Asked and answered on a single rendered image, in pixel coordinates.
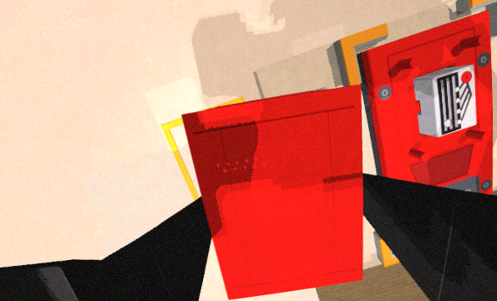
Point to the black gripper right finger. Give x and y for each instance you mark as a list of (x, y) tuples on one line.
[(446, 239)]

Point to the yellow rectangular outline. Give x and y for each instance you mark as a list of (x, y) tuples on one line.
[(166, 128)]

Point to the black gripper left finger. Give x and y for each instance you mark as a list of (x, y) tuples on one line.
[(167, 263)]

